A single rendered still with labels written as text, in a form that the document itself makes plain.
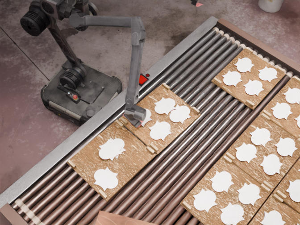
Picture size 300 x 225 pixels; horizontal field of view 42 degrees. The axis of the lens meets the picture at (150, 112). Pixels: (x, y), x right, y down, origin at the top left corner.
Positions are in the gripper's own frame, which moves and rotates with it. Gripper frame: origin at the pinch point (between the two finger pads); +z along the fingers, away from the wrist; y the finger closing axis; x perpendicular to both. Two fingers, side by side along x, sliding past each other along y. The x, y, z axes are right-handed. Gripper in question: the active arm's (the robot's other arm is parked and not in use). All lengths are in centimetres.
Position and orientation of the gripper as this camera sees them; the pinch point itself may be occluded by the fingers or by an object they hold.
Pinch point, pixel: (135, 121)
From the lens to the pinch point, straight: 246.9
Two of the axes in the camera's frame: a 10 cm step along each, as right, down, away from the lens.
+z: 1.6, 3.6, 9.2
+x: -7.0, 7.0, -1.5
